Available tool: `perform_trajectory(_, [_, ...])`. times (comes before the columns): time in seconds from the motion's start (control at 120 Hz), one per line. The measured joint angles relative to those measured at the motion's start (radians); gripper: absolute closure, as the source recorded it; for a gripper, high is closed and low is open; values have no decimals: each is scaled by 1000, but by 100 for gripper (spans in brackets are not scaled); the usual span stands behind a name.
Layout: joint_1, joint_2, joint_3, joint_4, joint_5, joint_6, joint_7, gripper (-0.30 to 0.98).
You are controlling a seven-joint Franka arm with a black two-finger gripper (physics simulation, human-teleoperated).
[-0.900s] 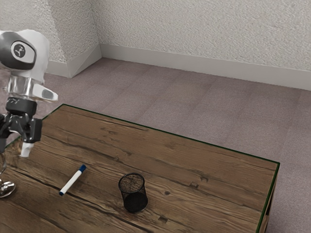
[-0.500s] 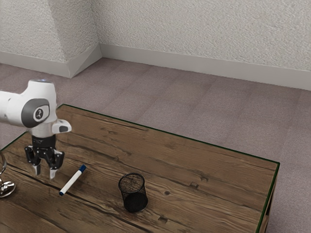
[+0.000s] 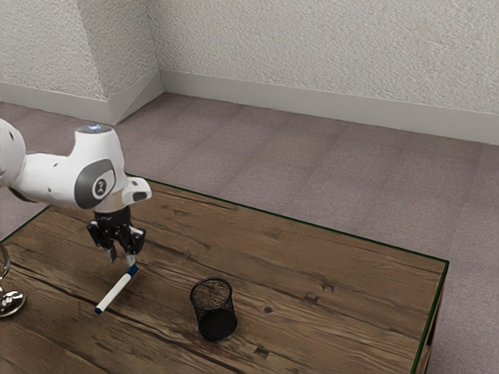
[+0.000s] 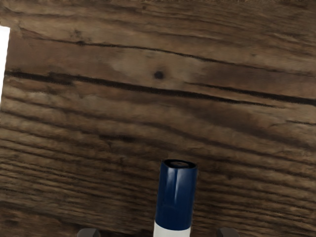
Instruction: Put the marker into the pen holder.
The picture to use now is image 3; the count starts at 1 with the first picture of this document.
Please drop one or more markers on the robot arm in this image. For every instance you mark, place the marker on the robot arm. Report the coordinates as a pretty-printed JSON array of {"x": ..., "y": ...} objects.
[{"x": 58, "y": 175}]

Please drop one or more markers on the white marker pen blue caps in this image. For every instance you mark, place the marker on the white marker pen blue caps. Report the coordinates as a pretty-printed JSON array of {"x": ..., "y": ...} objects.
[{"x": 116, "y": 288}]

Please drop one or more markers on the black mesh pen holder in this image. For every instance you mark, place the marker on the black mesh pen holder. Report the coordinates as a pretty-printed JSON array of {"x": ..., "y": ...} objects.
[{"x": 213, "y": 309}]

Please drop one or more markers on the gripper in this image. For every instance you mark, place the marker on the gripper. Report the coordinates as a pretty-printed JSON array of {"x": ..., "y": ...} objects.
[{"x": 115, "y": 230}]

